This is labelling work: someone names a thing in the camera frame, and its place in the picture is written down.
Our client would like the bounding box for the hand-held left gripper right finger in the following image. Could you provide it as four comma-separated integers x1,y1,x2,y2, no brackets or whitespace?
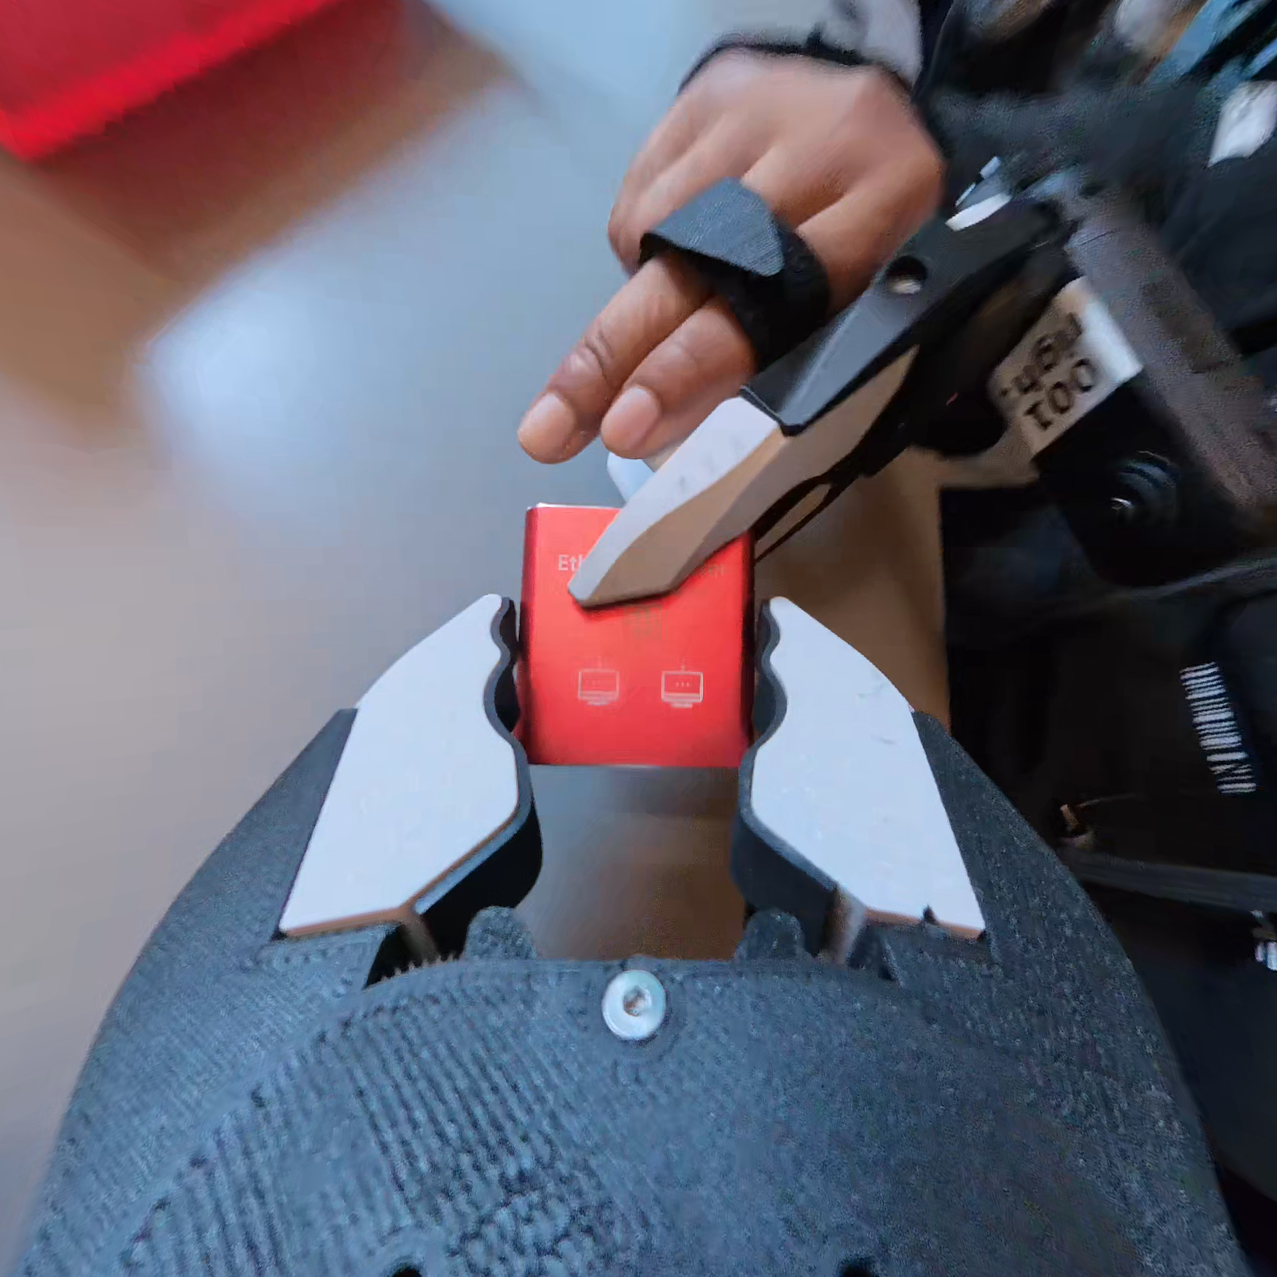
731,596,989,941

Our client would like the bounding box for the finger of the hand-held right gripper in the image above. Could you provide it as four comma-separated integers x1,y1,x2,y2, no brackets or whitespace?
752,441,901,563
565,344,919,610

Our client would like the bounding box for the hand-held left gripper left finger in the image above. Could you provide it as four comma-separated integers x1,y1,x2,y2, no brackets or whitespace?
276,593,545,940

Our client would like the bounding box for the red metal ethernet switch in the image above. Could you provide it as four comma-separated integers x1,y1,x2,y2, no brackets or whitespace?
518,503,755,769

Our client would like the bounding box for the red plastic bin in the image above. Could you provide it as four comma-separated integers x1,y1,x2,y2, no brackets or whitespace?
0,0,335,163

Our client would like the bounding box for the person's right forearm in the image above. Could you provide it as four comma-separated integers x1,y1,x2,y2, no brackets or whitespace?
685,0,928,91

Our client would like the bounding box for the person's right hand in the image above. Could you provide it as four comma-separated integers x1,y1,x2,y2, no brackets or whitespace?
516,50,948,468

